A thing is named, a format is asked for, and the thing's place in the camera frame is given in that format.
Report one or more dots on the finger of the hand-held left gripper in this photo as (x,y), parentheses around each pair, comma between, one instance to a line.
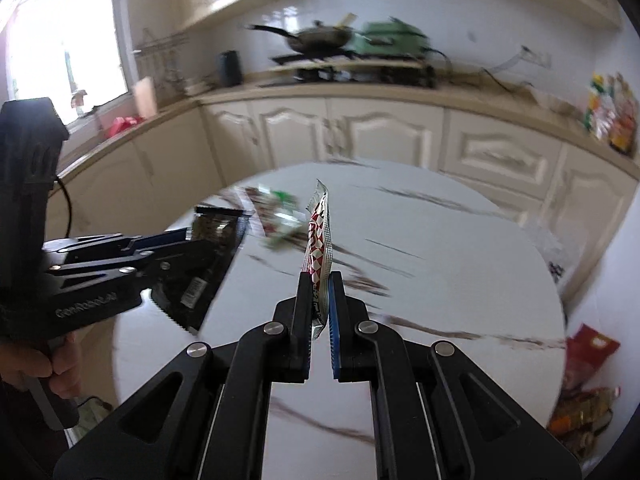
(150,266)
(165,238)

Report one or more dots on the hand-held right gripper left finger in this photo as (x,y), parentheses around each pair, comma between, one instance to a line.
(300,320)

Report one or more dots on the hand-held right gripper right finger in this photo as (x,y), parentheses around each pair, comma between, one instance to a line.
(334,340)

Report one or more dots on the dark foil packet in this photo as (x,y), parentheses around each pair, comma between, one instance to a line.
(220,240)

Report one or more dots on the red white checked packet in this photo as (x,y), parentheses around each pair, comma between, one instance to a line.
(317,245)

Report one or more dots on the person's left hand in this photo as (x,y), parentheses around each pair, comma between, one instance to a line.
(20,362)

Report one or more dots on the white packet red print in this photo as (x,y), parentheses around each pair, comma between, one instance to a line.
(280,220)

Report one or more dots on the steel faucet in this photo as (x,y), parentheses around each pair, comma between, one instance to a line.
(80,100)

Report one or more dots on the round white marble table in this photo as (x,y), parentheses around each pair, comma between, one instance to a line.
(450,270)

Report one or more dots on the wooden cutting board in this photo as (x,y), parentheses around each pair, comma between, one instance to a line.
(145,97)

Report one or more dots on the sliding window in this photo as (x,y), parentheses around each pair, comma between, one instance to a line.
(50,50)

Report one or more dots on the black electric kettle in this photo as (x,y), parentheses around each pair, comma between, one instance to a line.
(230,67)

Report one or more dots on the clear printed plastic wrapper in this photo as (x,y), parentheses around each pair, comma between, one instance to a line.
(547,250)

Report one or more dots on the black glass gas hob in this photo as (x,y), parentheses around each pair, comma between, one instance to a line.
(350,79)

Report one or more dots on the steel wok with lid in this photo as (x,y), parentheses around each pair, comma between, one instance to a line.
(320,37)

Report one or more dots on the red snack bag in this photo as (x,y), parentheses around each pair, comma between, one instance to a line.
(590,355)

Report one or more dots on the green electric cooker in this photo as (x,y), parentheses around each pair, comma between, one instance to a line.
(390,40)

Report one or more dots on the group of condiment bottles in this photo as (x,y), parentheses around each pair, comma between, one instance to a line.
(607,115)

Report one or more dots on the wall utensil rack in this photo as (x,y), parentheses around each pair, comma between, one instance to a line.
(160,47)

